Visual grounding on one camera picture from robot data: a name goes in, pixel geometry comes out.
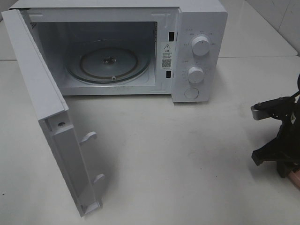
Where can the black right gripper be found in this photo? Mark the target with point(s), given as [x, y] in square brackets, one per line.
[289, 136]

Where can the pink round plate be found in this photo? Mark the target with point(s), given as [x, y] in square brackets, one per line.
[295, 177]

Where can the round white door release button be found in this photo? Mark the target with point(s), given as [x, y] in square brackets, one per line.
[191, 93]

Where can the white microwave door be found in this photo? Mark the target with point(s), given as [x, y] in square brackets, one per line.
[52, 112]

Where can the lower white timer knob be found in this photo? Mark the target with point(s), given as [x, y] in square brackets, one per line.
[195, 75]

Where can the upper white power knob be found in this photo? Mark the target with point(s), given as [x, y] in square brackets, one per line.
[200, 45]

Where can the white microwave oven body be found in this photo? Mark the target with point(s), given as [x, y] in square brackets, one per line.
[169, 25]

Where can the glass microwave turntable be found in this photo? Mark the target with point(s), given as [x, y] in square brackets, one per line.
[108, 61]

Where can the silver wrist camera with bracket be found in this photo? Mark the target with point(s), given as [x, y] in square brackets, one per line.
[279, 108]

